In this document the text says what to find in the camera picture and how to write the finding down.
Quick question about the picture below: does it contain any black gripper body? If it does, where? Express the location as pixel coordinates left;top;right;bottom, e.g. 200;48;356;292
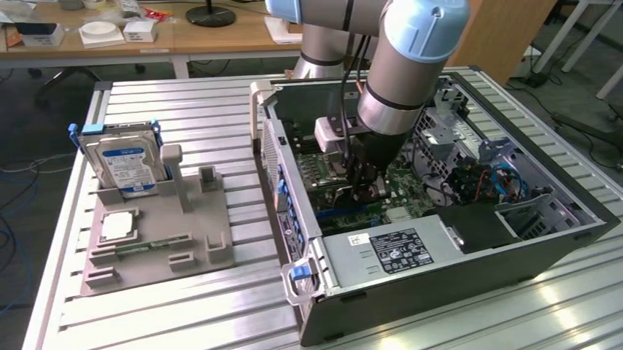
346;130;408;180

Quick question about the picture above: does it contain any green graphics card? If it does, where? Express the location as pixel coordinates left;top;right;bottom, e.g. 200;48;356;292
319;176;395;211

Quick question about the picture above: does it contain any CPU socket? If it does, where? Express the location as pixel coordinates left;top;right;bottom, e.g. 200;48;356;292
323;152;351;179

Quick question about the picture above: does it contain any blue expansion slot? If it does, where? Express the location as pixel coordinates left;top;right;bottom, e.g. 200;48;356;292
315;203;368;219

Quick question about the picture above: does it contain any green motherboard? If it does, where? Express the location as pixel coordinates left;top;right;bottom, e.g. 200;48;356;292
291;129;439;234

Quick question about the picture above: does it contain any small silver heatsink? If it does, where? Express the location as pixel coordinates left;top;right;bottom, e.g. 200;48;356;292
387;209;416;224

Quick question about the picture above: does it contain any silver disk bay cage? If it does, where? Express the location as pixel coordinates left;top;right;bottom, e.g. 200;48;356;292
412;107;488;183

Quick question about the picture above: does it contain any grey power supply unit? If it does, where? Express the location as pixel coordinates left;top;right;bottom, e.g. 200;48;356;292
311;214;462;289

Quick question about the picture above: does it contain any open black PC case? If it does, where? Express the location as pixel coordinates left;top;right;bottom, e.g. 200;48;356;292
248;71;622;347

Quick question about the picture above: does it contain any white paper stack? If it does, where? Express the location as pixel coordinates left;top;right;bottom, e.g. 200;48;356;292
264;16;304;44

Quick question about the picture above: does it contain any wooden cabinet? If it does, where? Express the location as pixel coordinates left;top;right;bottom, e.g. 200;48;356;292
447;0;559;87

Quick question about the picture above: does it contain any grey parts rack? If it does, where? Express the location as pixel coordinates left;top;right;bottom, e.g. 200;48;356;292
80;144;238;298

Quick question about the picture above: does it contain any black floor stand foot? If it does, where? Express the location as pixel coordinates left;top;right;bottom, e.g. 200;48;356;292
552;111;623;147

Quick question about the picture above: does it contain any green RAM stick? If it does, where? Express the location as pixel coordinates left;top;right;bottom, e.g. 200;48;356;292
116;238;170;255

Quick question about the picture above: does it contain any hard disk with blue caddy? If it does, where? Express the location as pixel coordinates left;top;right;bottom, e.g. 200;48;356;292
67;118;163;200

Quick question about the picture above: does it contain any black round lamp base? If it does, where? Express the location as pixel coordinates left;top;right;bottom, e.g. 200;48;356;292
186;0;238;28

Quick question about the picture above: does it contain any silver CPU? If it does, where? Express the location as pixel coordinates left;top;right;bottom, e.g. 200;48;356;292
100;211;140;241

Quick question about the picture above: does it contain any small white labelled box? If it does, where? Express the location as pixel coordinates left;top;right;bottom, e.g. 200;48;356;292
122;20;159;43

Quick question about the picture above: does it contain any white round-topped block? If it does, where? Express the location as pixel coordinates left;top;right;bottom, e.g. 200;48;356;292
78;20;127;48

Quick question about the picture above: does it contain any wooden desk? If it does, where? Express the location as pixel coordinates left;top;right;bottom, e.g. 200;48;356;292
0;0;439;79

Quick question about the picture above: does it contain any white box with black lid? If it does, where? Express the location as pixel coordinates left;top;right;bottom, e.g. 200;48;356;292
20;23;66;47

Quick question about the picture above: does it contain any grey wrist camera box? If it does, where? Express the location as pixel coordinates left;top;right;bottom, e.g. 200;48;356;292
314;116;355;154

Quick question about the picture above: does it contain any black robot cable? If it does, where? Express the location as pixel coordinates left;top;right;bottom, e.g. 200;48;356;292
339;34;370;161

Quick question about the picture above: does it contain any black wire connector bundle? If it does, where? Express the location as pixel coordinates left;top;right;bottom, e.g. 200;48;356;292
444;167;488;205

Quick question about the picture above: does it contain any red wire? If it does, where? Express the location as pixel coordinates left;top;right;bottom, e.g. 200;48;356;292
475;167;494;198

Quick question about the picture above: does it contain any blue wire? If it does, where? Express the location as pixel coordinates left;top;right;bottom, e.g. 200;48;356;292
491;163;530;200

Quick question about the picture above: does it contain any grey front bay bracket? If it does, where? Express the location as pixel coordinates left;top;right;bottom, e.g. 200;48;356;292
494;192;582;242

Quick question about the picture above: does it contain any white table frame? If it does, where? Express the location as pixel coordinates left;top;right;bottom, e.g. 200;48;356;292
532;0;623;99

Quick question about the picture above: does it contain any blue floor cable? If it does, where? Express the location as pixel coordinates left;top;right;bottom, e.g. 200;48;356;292
0;171;42;315

